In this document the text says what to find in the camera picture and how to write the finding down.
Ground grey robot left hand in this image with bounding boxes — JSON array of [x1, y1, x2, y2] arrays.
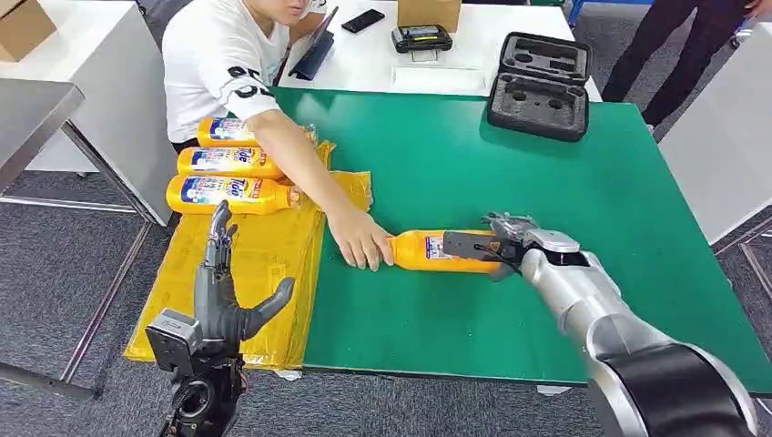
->
[[192, 199, 296, 358]]

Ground person's right hand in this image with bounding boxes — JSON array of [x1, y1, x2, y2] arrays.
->
[[326, 208, 396, 272]]

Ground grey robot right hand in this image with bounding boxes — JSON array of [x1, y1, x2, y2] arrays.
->
[[482, 211, 541, 284]]

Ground orange plastic bottle clear cap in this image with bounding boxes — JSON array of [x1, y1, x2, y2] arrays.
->
[[197, 116, 319, 149], [176, 146, 288, 181], [385, 229, 513, 274], [166, 175, 303, 217]]

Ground tablet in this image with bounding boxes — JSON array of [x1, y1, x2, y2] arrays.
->
[[288, 5, 340, 82]]

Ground yellow plastic sheet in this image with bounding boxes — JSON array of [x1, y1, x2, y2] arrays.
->
[[123, 141, 373, 371]]

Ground green table mat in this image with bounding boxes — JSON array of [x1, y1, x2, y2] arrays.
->
[[268, 86, 772, 396]]

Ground black foam-lined case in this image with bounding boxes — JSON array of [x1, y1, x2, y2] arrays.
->
[[486, 31, 594, 144]]

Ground white table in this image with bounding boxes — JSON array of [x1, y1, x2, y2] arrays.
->
[[274, 0, 604, 104]]

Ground black handheld device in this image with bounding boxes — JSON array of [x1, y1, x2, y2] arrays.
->
[[391, 24, 454, 64]]

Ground black smartphone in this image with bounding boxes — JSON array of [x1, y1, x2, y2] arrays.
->
[[340, 8, 386, 35]]

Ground pale grey table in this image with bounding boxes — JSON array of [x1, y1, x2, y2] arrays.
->
[[658, 21, 772, 303]]

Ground small cardboard box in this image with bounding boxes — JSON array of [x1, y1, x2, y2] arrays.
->
[[396, 0, 463, 35]]

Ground person in white shirt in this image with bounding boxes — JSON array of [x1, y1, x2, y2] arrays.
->
[[161, 0, 396, 272]]

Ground person in dark trousers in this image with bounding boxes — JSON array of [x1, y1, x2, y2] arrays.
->
[[601, 0, 772, 127]]

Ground grey table with metal legs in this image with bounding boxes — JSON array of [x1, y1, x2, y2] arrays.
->
[[0, 79, 152, 404]]

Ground large cardboard box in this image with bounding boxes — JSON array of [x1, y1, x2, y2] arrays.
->
[[0, 0, 57, 65]]

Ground black camera cable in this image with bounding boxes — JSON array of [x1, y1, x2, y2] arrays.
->
[[472, 242, 524, 276]]

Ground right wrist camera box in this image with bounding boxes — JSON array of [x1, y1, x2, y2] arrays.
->
[[442, 229, 520, 263]]

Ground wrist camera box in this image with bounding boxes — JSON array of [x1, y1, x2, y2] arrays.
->
[[144, 309, 205, 378], [442, 229, 520, 263]]

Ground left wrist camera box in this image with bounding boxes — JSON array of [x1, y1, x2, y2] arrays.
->
[[144, 309, 205, 378]]

